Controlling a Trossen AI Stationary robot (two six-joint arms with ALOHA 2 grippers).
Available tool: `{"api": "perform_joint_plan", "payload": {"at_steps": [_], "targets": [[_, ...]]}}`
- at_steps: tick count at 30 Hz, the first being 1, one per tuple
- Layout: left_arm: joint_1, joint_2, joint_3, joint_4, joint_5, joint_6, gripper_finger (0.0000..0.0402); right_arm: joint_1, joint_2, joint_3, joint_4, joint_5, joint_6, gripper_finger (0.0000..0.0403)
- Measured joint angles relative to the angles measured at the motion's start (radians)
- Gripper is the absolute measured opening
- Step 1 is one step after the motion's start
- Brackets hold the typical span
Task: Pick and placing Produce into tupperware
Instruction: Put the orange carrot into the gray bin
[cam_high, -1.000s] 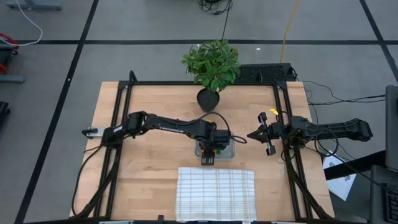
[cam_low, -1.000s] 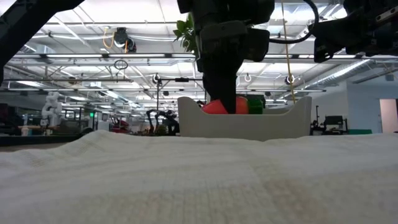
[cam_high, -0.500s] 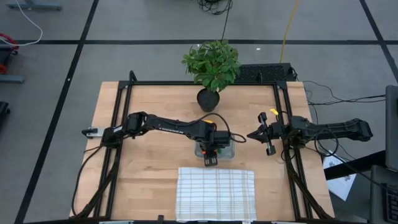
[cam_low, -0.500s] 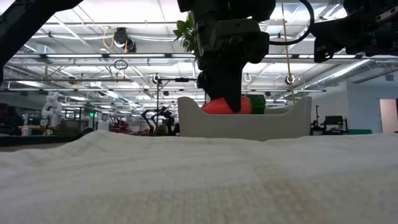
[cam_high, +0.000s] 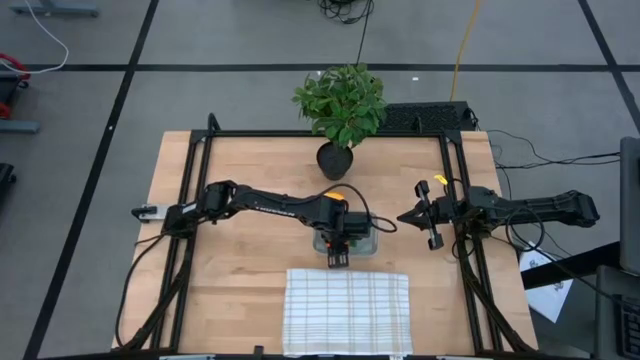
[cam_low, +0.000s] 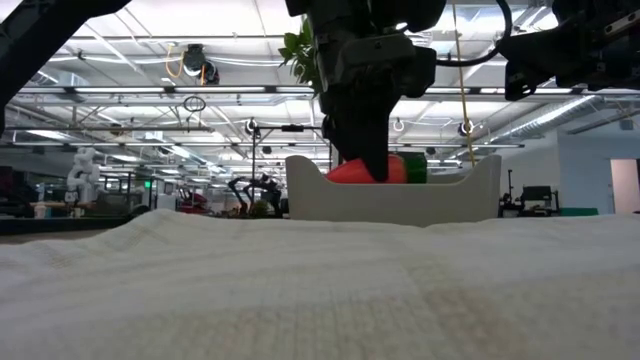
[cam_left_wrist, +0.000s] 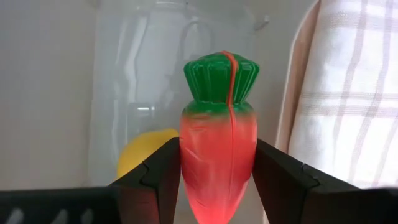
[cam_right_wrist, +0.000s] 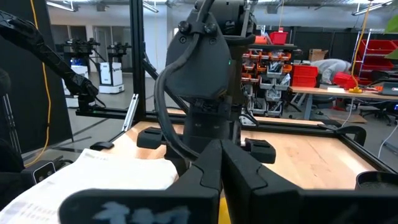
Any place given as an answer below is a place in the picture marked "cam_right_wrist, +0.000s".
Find black frame clamp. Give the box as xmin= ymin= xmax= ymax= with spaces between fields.
xmin=319 ymin=123 xmax=368 ymax=147
xmin=90 ymin=141 xmax=115 ymax=152

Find red bin storage rack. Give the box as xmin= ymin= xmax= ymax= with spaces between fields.
xmin=353 ymin=29 xmax=398 ymax=73

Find yellow hanging cord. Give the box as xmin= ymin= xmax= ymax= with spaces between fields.
xmin=348 ymin=0 xmax=373 ymax=94

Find black office chair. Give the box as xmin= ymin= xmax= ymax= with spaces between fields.
xmin=359 ymin=70 xmax=395 ymax=127

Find black plant pot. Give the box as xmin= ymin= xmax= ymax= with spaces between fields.
xmin=354 ymin=170 xmax=398 ymax=191

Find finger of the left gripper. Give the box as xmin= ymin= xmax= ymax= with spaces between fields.
xmin=169 ymin=152 xmax=200 ymax=179

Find black aluminium table frame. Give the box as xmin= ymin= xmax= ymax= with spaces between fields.
xmin=0 ymin=0 xmax=398 ymax=175

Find small black table camera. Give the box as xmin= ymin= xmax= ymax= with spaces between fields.
xmin=21 ymin=159 xmax=57 ymax=185

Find shelf with orange grey bins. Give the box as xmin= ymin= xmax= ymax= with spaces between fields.
xmin=241 ymin=43 xmax=295 ymax=118

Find white checked dish towel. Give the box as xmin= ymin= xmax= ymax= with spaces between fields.
xmin=0 ymin=148 xmax=180 ymax=224

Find person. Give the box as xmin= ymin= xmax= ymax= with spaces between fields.
xmin=310 ymin=58 xmax=353 ymax=85

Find white cart with black arms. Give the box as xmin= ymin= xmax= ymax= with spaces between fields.
xmin=98 ymin=42 xmax=132 ymax=95
xmin=62 ymin=37 xmax=101 ymax=108

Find black partition panel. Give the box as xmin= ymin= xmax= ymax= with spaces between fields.
xmin=0 ymin=0 xmax=74 ymax=156

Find stacked red plastic bins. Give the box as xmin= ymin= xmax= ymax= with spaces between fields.
xmin=292 ymin=64 xmax=319 ymax=88

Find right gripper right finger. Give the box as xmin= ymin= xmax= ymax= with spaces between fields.
xmin=221 ymin=139 xmax=398 ymax=224

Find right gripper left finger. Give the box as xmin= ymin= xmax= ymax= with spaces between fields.
xmin=58 ymin=139 xmax=223 ymax=224

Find black laptop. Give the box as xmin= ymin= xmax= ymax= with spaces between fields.
xmin=381 ymin=81 xmax=398 ymax=96

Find red plastic bin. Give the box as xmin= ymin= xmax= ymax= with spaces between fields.
xmin=333 ymin=72 xmax=358 ymax=90
xmin=269 ymin=30 xmax=289 ymax=45

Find brown cardboard box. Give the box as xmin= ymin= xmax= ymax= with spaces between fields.
xmin=308 ymin=49 xmax=330 ymax=62

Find white floor cable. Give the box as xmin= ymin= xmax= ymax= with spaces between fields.
xmin=377 ymin=123 xmax=398 ymax=159

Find wooden work table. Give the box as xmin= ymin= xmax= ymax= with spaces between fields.
xmin=289 ymin=85 xmax=398 ymax=121

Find yellow cable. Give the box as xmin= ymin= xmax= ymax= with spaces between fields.
xmin=24 ymin=0 xmax=52 ymax=167

